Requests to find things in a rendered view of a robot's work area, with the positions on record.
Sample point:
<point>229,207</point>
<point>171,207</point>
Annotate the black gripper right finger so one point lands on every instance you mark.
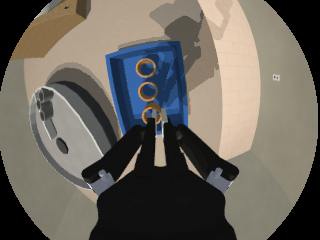
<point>213,169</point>

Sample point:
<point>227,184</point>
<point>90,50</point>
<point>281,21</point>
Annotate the bronze bushing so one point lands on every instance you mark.
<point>151,106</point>
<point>144,97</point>
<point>139,65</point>

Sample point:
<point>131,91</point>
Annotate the blue open crate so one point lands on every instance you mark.
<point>169,79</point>

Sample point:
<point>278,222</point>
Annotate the grey metal bushing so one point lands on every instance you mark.
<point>43,105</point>
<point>46,113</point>
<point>45,95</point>

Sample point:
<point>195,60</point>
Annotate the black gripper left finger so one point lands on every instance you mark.
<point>105,172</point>

